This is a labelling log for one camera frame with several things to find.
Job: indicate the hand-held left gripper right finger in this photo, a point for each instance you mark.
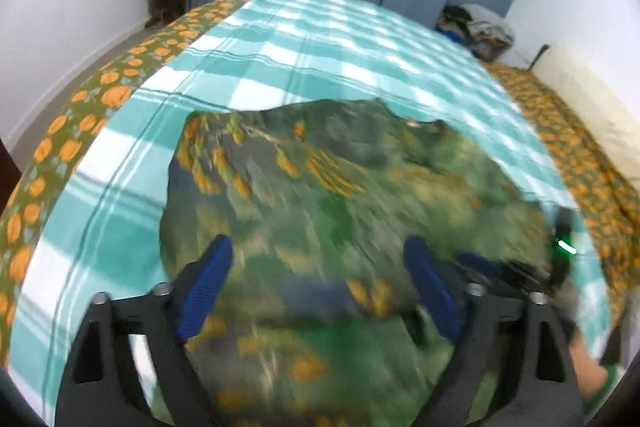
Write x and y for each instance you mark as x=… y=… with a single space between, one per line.
x=432 y=292

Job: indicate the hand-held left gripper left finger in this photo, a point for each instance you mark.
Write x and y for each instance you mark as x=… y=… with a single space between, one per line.
x=205 y=292

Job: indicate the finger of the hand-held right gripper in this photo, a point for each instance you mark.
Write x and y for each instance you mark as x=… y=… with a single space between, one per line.
x=480 y=263

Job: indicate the green patterned padded jacket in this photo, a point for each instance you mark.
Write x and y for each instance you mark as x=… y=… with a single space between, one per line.
x=350 y=187

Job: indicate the person's right forearm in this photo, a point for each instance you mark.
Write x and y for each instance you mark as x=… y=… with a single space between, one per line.
x=590 y=367

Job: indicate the dark clothes pile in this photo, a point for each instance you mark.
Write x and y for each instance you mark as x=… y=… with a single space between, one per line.
x=452 y=22

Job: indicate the cream pillow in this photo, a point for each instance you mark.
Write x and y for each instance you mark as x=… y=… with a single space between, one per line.
x=590 y=102

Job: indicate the orange floral green quilt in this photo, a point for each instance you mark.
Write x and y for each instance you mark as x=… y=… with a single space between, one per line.
x=115 y=94

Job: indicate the dark wooden dresser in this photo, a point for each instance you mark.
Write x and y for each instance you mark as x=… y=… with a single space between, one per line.
x=6 y=169

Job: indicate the grey checked cloth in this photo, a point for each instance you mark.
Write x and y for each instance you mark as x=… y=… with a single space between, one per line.
x=492 y=27

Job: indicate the teal checked bed sheet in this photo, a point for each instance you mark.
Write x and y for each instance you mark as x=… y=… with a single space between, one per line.
x=325 y=47

